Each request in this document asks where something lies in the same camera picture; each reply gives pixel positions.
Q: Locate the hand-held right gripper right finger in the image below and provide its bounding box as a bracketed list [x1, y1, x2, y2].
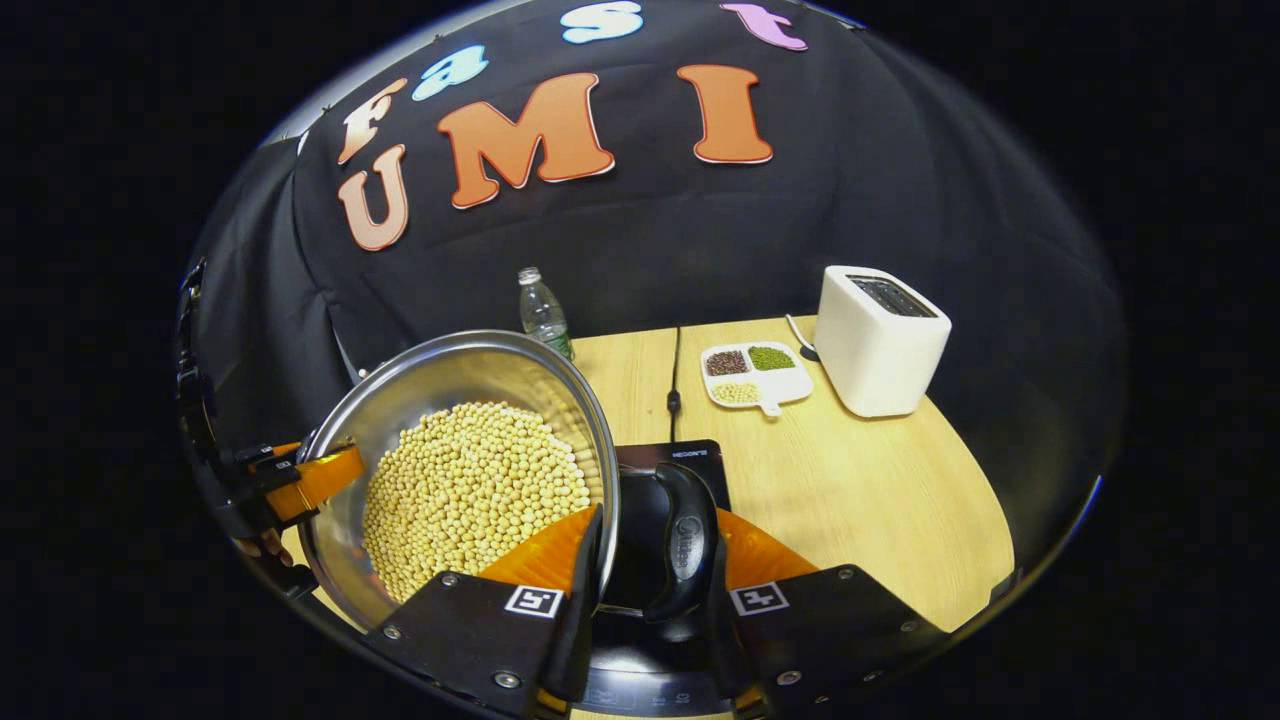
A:
[705, 508, 951, 719]

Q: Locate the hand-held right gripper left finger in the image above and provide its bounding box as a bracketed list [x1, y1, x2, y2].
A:
[365, 503, 606, 719]

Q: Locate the black induction cooktop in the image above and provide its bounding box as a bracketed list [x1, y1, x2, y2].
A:
[578, 440, 746, 719]

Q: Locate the pile of yellow soybeans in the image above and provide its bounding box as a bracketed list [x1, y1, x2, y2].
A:
[362, 402, 593, 604]

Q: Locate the steel pot with black handle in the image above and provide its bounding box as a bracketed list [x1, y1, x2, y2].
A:
[297, 330, 721, 633]

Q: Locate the white divided bean plate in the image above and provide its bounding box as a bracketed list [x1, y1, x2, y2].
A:
[700, 342, 815, 418]

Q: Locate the clear plastic water bottle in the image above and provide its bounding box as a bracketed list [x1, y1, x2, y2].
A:
[517, 266, 575, 361]

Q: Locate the white toaster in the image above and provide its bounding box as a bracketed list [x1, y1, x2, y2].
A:
[813, 265, 953, 419]

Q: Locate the black backdrop cloth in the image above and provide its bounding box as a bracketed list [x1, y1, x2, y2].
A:
[185, 0, 1126, 561]

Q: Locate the black power cable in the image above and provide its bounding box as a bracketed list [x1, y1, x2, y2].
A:
[666, 326, 685, 443]

